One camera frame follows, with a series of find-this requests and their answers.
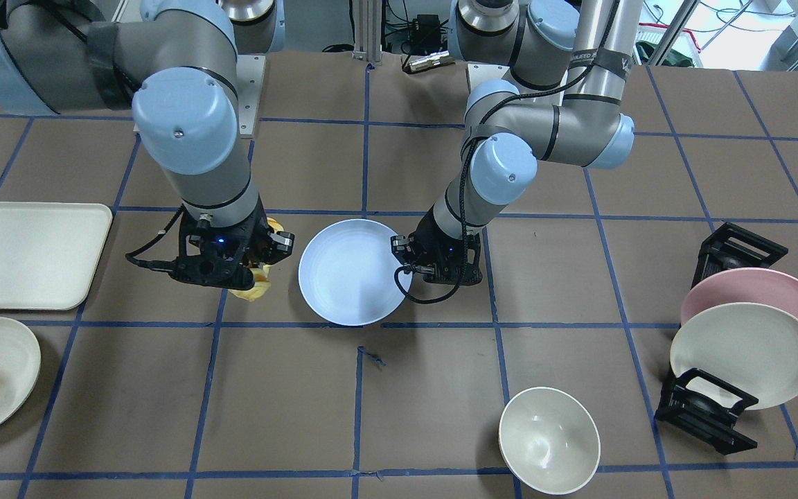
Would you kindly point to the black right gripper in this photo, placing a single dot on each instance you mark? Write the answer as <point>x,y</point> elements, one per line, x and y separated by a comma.
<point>258,234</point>

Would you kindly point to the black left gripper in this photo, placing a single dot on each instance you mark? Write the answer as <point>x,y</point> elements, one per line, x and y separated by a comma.
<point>429,235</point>

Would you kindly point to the yellow spiral bread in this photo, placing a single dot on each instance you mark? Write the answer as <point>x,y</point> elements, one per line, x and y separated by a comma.
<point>261,283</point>

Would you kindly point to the blue plate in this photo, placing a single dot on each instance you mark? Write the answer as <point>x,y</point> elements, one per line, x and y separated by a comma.
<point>347,273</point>

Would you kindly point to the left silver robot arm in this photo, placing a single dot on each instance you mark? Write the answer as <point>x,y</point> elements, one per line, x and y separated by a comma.
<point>559,101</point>

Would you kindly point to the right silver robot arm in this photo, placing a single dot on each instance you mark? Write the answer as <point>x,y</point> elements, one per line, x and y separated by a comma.
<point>176,70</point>

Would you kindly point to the black plate rack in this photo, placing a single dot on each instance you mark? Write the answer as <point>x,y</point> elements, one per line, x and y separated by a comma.
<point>728,247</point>

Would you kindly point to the pink plate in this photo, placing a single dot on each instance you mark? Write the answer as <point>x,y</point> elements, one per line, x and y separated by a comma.
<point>751,285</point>

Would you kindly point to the cream plate in rack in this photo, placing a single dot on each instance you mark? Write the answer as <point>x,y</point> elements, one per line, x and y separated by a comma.
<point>753,347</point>

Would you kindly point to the white rectangular tray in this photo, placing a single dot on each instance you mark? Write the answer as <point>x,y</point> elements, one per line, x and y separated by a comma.
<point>49,253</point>

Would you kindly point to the white bowl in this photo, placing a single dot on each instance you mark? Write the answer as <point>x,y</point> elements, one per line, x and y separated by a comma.
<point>549,441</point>

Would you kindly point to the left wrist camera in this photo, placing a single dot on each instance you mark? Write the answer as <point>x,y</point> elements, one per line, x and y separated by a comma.
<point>403,249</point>

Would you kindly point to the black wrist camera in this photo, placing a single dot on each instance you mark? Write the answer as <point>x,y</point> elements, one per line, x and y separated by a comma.
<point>279,247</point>

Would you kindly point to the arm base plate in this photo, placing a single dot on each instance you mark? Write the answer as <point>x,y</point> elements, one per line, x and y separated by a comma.
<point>250,71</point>

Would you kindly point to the aluminium frame post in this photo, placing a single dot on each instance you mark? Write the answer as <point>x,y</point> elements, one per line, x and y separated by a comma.
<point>367,23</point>

